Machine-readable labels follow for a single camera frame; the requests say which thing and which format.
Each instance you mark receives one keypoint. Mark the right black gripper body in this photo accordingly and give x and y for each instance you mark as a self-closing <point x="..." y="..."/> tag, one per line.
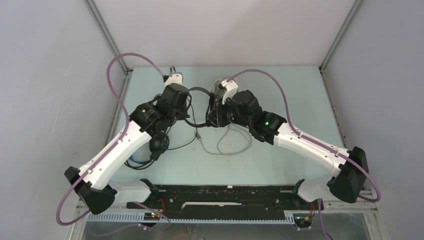
<point x="229" y="115"/>

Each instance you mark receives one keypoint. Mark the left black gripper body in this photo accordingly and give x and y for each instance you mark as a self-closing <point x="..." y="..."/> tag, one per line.
<point x="181" y="114"/>

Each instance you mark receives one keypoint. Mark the white headphones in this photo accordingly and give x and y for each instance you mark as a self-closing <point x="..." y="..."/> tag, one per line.
<point x="217" y="83"/>

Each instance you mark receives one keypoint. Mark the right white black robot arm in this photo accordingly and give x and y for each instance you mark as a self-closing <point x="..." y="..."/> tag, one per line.
<point x="344" y="180"/>

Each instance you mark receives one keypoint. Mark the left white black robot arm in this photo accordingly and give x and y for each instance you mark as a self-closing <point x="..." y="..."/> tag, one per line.
<point x="147" y="124"/>

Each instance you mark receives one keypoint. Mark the black blue headphones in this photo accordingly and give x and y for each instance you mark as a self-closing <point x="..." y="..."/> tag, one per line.
<point x="157" y="146"/>

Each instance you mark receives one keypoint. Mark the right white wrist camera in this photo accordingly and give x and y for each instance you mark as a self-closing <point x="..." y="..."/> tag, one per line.
<point x="226" y="90"/>

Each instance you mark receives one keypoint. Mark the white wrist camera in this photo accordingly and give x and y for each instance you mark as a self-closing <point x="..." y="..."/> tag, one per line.
<point x="173" y="78"/>
<point x="226" y="90"/>

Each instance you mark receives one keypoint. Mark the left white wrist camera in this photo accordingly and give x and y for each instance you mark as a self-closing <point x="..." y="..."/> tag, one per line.
<point x="173" y="78"/>

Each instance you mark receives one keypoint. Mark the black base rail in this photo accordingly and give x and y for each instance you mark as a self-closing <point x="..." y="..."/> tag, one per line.
<point x="223" y="203"/>

